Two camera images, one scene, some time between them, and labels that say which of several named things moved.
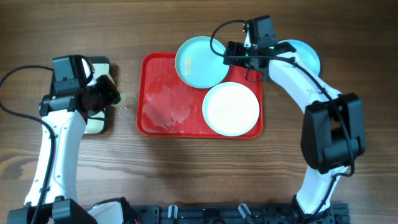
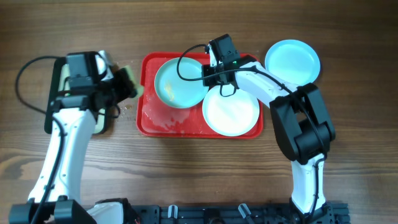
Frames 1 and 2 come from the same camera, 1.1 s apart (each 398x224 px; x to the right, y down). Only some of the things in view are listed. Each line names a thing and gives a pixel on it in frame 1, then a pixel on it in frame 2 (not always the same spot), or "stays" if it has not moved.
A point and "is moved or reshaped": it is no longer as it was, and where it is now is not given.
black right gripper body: [241, 50] -> [209, 71]
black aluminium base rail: [337, 213] stays
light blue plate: [198, 66] is moved or reshaped
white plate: [231, 109] stays
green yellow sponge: [122, 100] is moved or reshaped
